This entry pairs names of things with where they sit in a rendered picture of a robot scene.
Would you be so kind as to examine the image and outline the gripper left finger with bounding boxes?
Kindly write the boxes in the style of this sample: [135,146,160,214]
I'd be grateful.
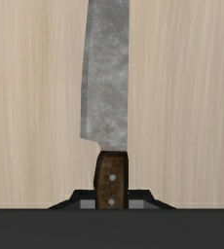
[47,189,97,210]

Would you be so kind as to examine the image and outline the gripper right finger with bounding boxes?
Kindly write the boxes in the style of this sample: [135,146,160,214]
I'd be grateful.
[127,189,177,210]

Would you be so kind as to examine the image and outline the knife with brown wooden handle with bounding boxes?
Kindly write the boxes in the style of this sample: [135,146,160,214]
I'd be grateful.
[80,0,131,210]

